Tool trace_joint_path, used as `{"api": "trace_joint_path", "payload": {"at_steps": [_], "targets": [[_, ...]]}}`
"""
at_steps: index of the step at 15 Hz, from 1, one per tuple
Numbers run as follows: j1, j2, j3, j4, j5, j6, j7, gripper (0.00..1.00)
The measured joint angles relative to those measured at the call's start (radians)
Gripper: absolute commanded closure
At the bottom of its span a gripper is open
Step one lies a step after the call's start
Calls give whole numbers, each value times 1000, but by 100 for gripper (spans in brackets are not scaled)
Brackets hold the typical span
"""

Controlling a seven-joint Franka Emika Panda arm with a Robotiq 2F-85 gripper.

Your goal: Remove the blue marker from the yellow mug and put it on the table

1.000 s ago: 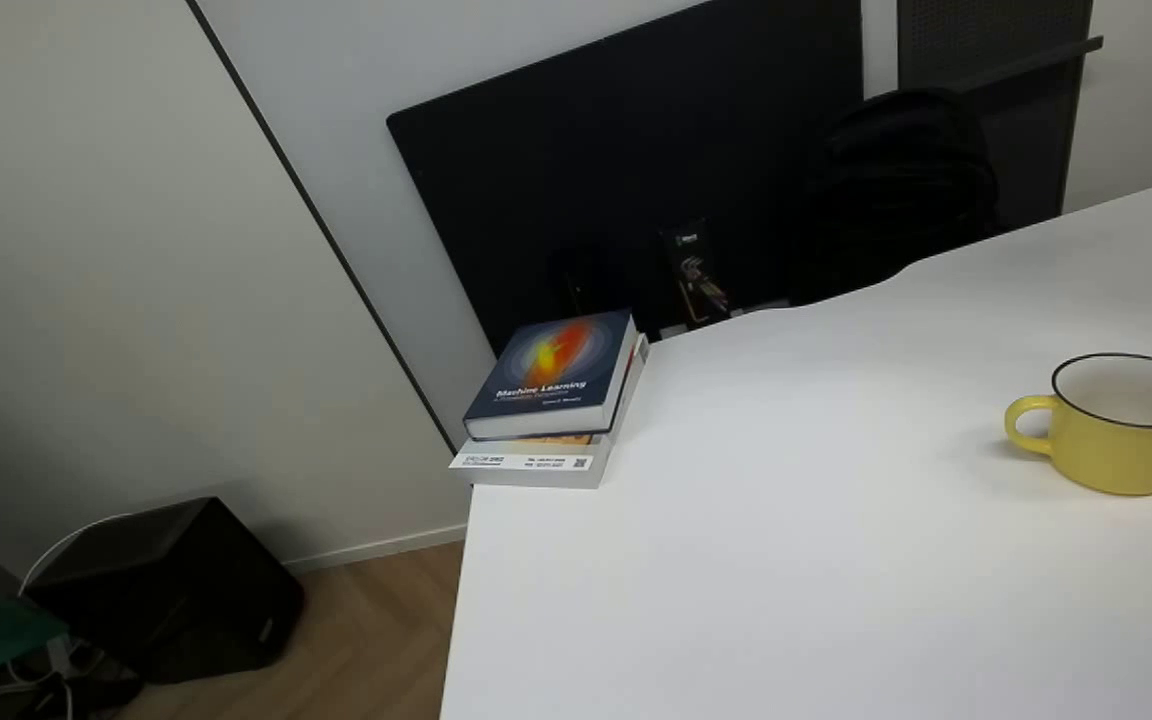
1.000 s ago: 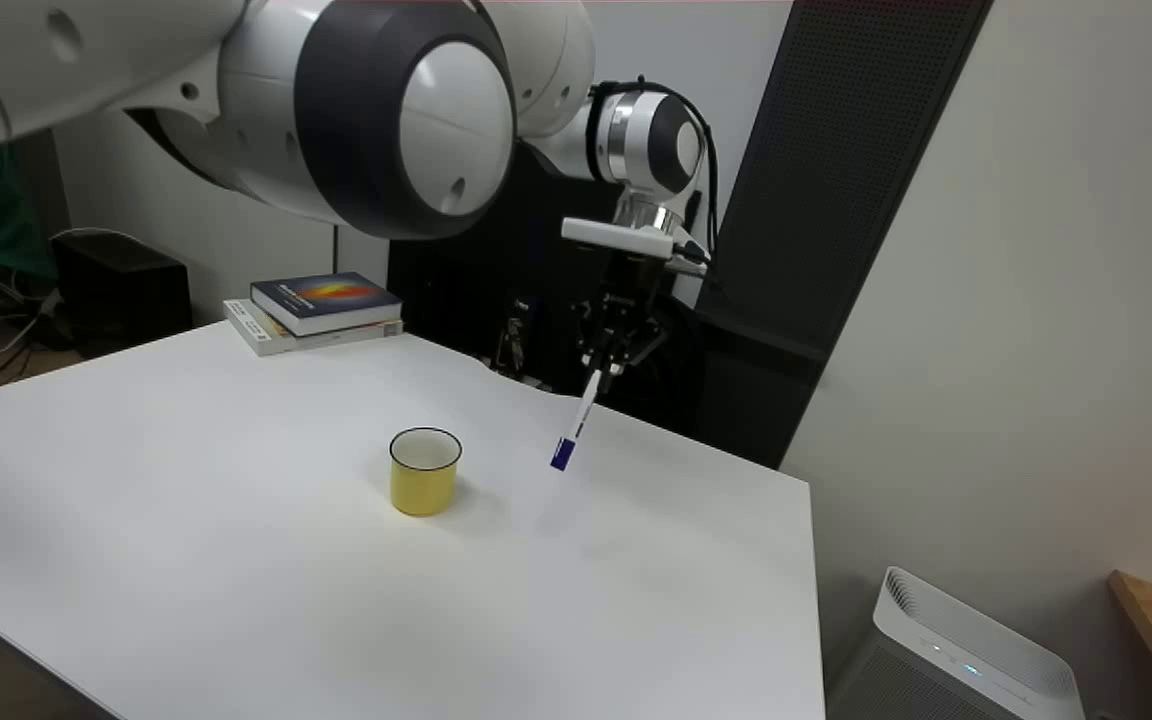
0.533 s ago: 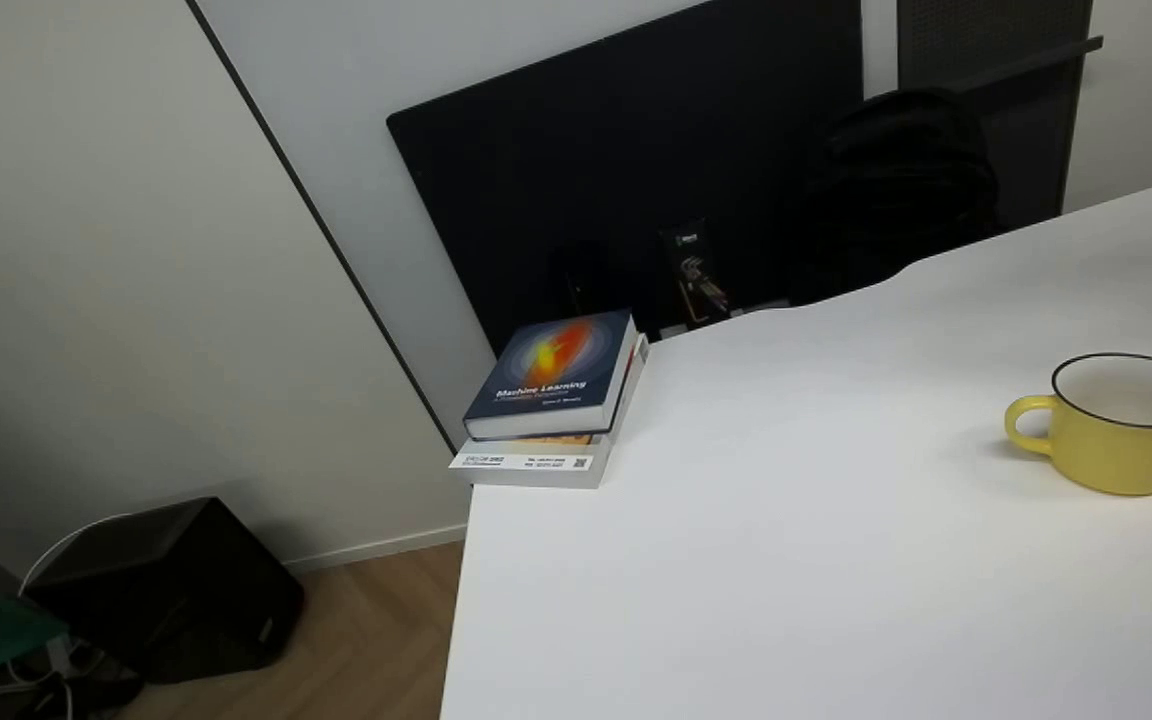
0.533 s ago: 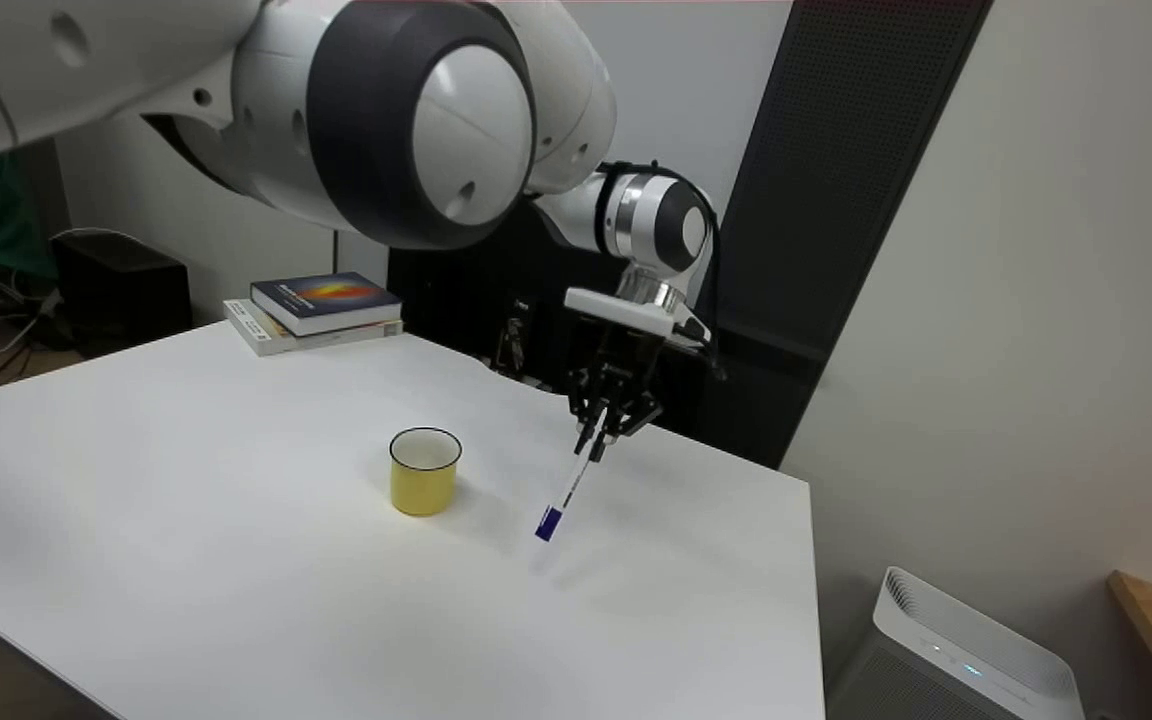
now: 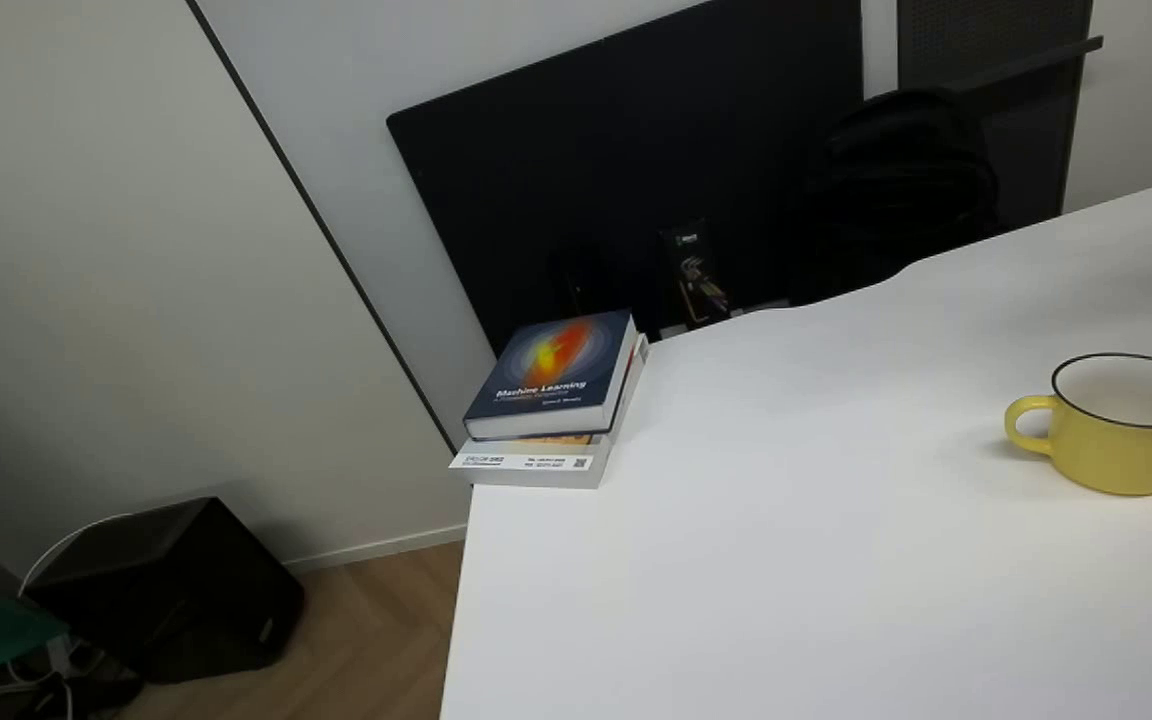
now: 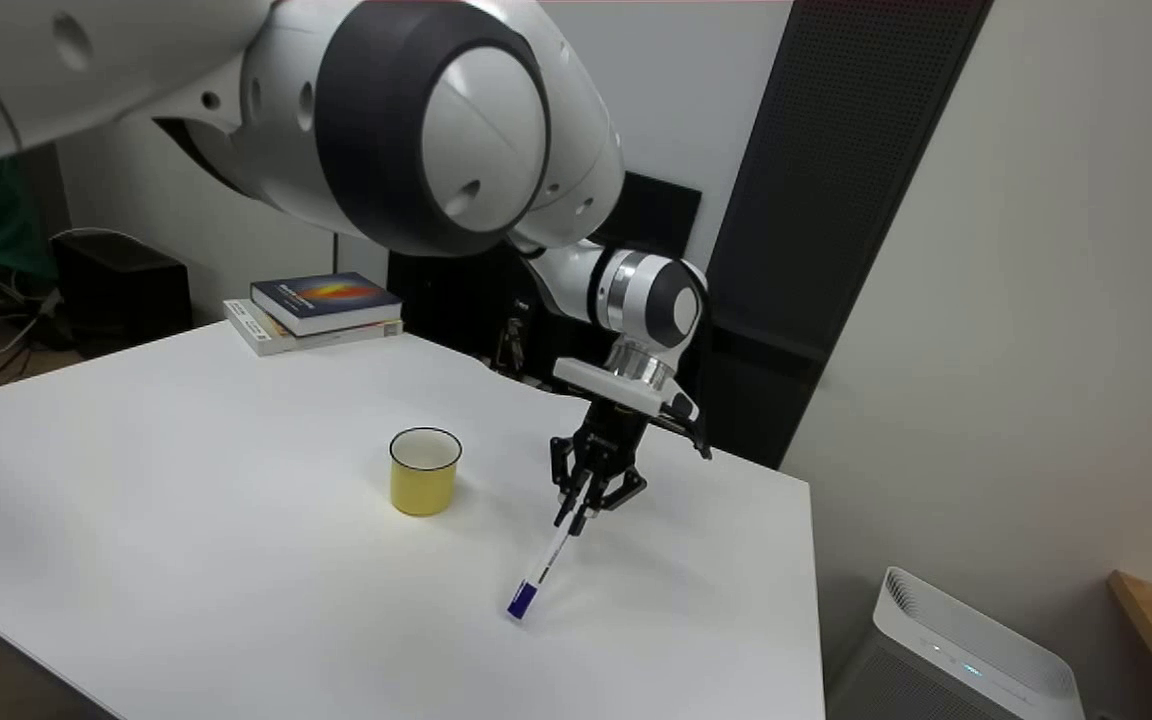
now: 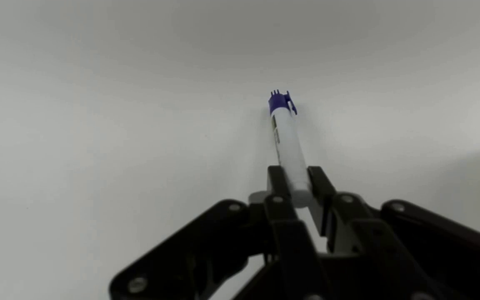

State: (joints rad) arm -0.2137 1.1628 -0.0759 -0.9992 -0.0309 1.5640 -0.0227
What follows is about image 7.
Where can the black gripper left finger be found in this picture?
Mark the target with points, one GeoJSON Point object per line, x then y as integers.
{"type": "Point", "coordinates": [195, 260]}

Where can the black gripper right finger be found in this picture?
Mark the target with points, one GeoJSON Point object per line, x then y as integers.
{"type": "Point", "coordinates": [416, 244]}

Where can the white marker with blue cap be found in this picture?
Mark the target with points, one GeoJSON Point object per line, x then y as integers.
{"type": "Point", "coordinates": [290, 152]}

